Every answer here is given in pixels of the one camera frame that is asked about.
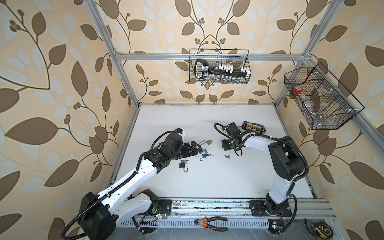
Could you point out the back wire basket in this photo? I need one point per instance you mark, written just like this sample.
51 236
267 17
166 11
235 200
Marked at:
235 57

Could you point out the side wire basket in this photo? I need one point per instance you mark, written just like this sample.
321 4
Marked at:
326 103

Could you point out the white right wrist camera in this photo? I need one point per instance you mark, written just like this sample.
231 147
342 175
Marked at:
232 130

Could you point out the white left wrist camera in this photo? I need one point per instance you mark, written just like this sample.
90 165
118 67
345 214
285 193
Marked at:
179 131

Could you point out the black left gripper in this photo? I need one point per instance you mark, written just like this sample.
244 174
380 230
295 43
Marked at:
194 151

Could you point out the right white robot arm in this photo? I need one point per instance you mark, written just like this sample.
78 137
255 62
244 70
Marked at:
288 161

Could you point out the black socket holder rail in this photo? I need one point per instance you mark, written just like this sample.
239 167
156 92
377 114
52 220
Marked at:
203 70

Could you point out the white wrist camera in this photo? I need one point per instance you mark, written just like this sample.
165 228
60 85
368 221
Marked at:
232 130
179 131

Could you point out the yellow black tape measure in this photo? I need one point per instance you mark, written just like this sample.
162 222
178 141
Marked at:
323 230

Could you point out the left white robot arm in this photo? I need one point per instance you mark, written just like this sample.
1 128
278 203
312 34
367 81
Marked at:
100 214

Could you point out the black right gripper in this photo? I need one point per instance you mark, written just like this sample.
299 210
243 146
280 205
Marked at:
225 147

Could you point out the blue padlock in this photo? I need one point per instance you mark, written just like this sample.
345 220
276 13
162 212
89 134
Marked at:
203 157

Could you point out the black parallel charging board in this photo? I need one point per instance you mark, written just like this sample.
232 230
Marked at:
253 127

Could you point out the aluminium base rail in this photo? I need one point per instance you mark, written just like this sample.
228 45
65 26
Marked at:
243 208

